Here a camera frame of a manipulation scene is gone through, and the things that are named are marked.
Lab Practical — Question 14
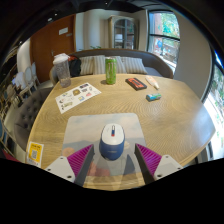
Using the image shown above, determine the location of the white sticker sheet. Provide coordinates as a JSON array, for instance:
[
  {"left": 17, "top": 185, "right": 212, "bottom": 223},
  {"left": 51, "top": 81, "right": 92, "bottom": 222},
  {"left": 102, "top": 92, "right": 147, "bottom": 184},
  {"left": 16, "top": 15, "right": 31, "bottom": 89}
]
[{"left": 54, "top": 82, "right": 102, "bottom": 115}]

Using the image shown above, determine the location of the cloud print mouse pad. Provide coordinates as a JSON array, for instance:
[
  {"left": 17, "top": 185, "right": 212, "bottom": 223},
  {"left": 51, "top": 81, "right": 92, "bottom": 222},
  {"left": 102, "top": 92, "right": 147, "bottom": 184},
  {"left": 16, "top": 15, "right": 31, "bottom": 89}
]
[{"left": 61, "top": 112, "right": 148, "bottom": 178}]

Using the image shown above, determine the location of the glass door cabinet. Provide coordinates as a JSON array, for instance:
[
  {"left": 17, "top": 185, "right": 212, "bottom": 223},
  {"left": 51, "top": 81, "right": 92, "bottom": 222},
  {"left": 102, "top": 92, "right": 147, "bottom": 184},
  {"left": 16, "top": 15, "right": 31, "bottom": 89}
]
[{"left": 107, "top": 15, "right": 139, "bottom": 51}]

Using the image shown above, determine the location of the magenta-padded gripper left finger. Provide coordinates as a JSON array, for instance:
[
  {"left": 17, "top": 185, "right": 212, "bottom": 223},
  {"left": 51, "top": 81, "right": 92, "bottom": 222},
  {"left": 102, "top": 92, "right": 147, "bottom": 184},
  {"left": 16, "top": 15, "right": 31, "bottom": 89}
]
[{"left": 44, "top": 143, "right": 96, "bottom": 187}]

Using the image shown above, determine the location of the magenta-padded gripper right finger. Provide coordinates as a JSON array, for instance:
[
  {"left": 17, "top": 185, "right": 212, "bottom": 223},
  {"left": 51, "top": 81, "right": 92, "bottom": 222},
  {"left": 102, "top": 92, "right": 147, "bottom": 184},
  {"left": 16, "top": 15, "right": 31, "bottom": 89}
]
[{"left": 134, "top": 143, "right": 184, "bottom": 185}]

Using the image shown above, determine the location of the black framed window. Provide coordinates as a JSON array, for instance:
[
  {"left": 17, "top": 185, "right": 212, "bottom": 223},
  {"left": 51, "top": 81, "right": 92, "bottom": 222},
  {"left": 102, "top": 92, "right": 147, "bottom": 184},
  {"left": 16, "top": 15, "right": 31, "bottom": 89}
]
[{"left": 148, "top": 10, "right": 181, "bottom": 73}]

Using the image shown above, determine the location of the black bag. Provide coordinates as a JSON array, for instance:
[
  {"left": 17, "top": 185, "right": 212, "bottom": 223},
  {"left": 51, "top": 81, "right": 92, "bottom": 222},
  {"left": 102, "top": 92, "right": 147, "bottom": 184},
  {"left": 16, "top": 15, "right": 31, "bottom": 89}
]
[{"left": 68, "top": 55, "right": 82, "bottom": 78}]

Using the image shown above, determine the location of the striped cushion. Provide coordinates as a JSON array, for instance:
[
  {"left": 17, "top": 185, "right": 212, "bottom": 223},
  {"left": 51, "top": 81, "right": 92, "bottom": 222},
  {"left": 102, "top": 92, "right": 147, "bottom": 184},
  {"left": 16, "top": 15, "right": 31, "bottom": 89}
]
[
  {"left": 79, "top": 55, "right": 96, "bottom": 76},
  {"left": 115, "top": 55, "right": 148, "bottom": 75},
  {"left": 92, "top": 54, "right": 107, "bottom": 75}
]

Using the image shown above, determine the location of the yellow code card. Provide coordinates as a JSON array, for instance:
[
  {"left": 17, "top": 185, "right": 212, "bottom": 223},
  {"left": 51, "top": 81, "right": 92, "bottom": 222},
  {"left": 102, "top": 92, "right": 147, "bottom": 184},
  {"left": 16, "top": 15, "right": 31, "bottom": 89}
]
[{"left": 26, "top": 141, "right": 45, "bottom": 168}]

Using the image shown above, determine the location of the white and blue computer mouse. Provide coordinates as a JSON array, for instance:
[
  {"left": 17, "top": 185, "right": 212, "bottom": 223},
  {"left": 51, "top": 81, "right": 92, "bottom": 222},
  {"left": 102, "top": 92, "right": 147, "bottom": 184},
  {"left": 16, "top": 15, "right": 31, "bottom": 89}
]
[{"left": 98, "top": 123, "right": 126, "bottom": 161}]

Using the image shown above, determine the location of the group of white chairs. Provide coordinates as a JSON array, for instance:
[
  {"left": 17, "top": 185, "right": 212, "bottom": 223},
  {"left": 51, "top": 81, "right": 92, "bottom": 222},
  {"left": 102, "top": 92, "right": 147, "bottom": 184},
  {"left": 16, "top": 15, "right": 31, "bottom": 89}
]
[{"left": 13, "top": 63, "right": 39, "bottom": 101}]

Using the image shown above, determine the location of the small white tube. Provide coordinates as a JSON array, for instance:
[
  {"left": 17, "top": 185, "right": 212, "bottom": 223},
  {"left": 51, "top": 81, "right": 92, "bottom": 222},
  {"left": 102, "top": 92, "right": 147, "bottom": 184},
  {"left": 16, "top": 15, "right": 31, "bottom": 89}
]
[{"left": 144, "top": 74, "right": 160, "bottom": 90}]

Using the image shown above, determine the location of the black box with orange print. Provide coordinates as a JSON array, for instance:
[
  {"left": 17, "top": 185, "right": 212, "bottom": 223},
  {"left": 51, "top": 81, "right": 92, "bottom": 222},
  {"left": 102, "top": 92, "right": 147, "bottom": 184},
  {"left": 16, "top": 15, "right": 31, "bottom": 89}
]
[{"left": 125, "top": 77, "right": 148, "bottom": 92}]

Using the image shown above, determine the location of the grey tufted chair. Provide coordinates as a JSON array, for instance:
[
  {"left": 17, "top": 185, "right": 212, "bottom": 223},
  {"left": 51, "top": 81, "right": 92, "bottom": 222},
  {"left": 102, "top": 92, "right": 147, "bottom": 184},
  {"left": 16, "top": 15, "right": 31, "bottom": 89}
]
[{"left": 13, "top": 87, "right": 54, "bottom": 151}]

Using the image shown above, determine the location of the brown wooden door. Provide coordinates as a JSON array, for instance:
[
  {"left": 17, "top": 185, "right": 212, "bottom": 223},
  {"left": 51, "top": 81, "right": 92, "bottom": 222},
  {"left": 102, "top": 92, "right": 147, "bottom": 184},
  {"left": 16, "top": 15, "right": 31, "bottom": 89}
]
[{"left": 30, "top": 13, "right": 77, "bottom": 84}]

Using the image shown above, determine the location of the green drink can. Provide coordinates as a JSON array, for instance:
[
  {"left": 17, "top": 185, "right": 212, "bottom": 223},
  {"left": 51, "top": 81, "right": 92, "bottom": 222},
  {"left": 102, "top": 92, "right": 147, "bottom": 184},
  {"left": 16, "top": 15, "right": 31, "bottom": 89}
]
[{"left": 104, "top": 57, "right": 118, "bottom": 85}]

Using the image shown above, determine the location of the curved side window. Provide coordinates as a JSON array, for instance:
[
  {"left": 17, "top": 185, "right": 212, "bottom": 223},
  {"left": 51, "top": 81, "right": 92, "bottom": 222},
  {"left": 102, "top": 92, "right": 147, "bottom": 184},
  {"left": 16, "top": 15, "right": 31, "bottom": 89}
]
[{"left": 203, "top": 63, "right": 224, "bottom": 154}]

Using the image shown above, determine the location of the grey curved sofa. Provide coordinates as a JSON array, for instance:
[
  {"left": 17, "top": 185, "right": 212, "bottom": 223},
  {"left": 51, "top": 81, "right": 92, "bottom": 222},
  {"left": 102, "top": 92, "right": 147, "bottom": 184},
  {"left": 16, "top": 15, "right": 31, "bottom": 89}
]
[{"left": 49, "top": 48, "right": 174, "bottom": 86}]

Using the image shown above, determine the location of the clear shaker bottle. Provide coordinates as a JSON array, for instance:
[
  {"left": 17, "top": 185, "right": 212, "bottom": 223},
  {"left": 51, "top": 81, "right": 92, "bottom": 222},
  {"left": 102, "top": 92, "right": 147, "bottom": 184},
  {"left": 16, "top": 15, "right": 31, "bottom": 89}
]
[{"left": 52, "top": 53, "right": 72, "bottom": 88}]

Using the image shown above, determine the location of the green and blue small pack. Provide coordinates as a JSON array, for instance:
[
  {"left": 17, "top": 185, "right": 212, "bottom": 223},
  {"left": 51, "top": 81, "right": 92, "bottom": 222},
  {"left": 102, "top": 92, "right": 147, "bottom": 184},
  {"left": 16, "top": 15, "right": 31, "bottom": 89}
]
[{"left": 145, "top": 92, "right": 163, "bottom": 102}]

